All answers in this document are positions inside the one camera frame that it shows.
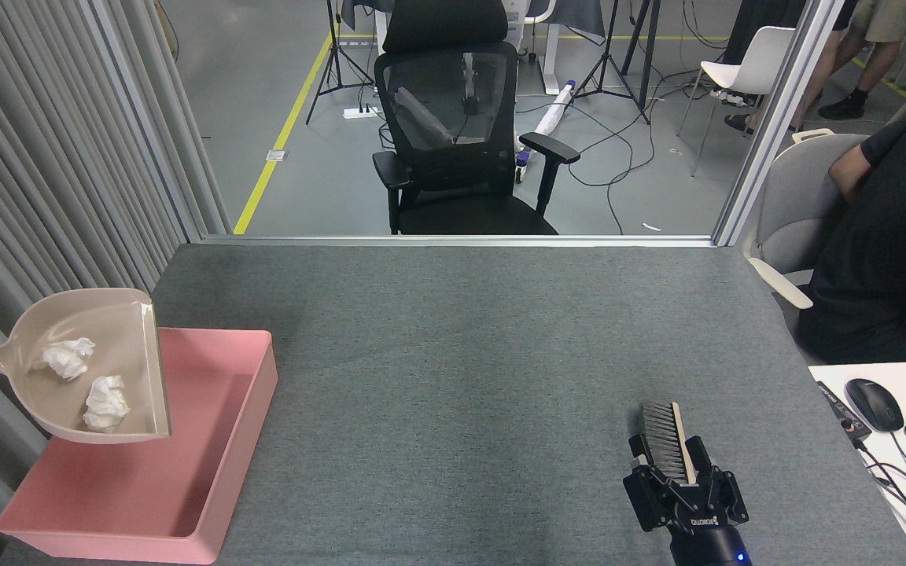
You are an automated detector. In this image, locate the pink plastic bin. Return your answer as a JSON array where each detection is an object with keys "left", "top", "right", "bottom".
[{"left": 0, "top": 328, "right": 279, "bottom": 565}]

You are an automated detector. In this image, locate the black mesh office chair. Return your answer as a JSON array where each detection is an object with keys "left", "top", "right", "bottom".
[{"left": 372, "top": 0, "right": 581, "bottom": 236}]

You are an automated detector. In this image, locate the black tripod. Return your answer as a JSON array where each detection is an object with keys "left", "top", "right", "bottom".
[
  {"left": 575, "top": 0, "right": 651, "bottom": 125},
  {"left": 306, "top": 0, "right": 376, "bottom": 126}
]

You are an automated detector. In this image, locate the beige brush with black bristles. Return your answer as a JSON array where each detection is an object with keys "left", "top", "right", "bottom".
[{"left": 640, "top": 401, "right": 698, "bottom": 484}]

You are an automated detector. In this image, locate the white stand on wheels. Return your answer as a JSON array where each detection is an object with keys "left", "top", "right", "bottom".
[{"left": 504, "top": 0, "right": 565, "bottom": 97}]

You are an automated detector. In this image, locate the white roll with blue ends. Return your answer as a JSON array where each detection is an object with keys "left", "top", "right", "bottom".
[{"left": 517, "top": 79, "right": 577, "bottom": 162}]

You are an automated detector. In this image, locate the white paper ball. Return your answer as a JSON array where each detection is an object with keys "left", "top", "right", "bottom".
[
  {"left": 82, "top": 375, "right": 130, "bottom": 432},
  {"left": 40, "top": 338, "right": 96, "bottom": 382}
]

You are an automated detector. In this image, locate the small black device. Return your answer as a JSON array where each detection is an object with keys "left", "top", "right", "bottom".
[{"left": 815, "top": 381, "right": 872, "bottom": 441}]

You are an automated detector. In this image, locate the black computer mouse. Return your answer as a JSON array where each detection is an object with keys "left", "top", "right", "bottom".
[{"left": 845, "top": 378, "right": 905, "bottom": 433}]

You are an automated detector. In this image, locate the black desk cable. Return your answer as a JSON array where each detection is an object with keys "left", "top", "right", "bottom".
[{"left": 853, "top": 436, "right": 906, "bottom": 521}]

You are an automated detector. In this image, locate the black floor cable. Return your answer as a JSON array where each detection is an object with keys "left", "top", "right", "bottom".
[{"left": 563, "top": 47, "right": 658, "bottom": 235}]

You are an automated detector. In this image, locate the black stand pole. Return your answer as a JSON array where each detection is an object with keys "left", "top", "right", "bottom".
[{"left": 622, "top": 0, "right": 662, "bottom": 111}]

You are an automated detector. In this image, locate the beige plastic dustpan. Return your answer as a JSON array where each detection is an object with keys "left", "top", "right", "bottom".
[{"left": 0, "top": 288, "right": 171, "bottom": 445}]

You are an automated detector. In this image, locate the person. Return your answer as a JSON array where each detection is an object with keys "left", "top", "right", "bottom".
[
  {"left": 819, "top": 0, "right": 906, "bottom": 121},
  {"left": 795, "top": 94, "right": 906, "bottom": 364},
  {"left": 724, "top": 0, "right": 809, "bottom": 134}
]

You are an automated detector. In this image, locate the dark grey cloth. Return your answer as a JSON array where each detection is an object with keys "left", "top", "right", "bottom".
[
  {"left": 528, "top": 0, "right": 607, "bottom": 44},
  {"left": 341, "top": 0, "right": 392, "bottom": 32}
]

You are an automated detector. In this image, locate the grey chair with white arms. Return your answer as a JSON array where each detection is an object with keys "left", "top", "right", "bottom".
[{"left": 744, "top": 128, "right": 872, "bottom": 311}]

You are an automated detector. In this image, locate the white plastic chair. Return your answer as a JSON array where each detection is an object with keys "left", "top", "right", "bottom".
[{"left": 676, "top": 26, "right": 797, "bottom": 178}]

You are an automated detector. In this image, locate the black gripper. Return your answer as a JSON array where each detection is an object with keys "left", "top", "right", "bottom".
[{"left": 623, "top": 436, "right": 753, "bottom": 566}]

